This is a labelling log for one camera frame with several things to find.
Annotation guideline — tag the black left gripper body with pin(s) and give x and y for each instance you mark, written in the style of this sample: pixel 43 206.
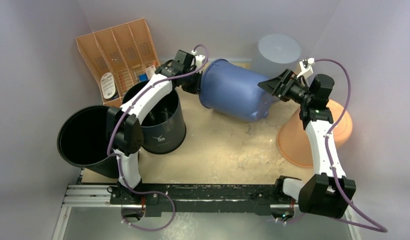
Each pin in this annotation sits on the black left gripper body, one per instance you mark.
pixel 192 83

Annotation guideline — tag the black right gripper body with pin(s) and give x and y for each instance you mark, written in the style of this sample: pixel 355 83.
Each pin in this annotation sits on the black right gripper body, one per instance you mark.
pixel 284 85

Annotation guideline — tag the grey plastic bucket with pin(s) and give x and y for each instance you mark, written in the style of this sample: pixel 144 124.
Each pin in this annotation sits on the grey plastic bucket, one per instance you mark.
pixel 275 53

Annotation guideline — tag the blue plastic bucket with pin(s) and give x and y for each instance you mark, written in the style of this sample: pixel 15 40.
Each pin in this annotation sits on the blue plastic bucket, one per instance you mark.
pixel 234 91

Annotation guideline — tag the orange plastic bucket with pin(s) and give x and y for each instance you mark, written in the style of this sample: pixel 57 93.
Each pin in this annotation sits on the orange plastic bucket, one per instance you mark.
pixel 293 142

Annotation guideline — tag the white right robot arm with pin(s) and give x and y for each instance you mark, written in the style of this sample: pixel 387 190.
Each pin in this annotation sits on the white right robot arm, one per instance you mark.
pixel 328 192

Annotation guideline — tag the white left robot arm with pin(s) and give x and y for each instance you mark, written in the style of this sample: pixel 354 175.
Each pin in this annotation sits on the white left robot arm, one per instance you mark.
pixel 123 124

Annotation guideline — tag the white red card packet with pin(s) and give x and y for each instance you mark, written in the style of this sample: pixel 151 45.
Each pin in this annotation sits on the white red card packet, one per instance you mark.
pixel 150 71

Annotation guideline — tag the small blue box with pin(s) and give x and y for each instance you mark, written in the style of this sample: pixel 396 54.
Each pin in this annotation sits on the small blue box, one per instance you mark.
pixel 143 77

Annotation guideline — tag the small black plastic bucket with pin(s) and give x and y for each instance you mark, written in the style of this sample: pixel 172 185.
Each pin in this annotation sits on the small black plastic bucket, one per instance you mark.
pixel 163 127

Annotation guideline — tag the orange slotted organizer rack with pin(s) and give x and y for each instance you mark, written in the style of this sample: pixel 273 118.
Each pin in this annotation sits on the orange slotted organizer rack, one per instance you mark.
pixel 125 51

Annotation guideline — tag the white oval label tin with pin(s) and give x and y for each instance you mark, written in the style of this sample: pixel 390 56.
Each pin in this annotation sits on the white oval label tin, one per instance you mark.
pixel 108 86

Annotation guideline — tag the large black plastic bucket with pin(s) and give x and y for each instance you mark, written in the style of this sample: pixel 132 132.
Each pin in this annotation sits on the large black plastic bucket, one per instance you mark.
pixel 82 141

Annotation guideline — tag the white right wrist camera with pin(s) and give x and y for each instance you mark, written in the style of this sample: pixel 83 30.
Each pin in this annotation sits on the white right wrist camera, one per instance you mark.
pixel 304 68

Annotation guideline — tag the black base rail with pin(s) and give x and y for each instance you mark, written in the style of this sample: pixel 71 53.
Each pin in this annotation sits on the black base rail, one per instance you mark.
pixel 154 199

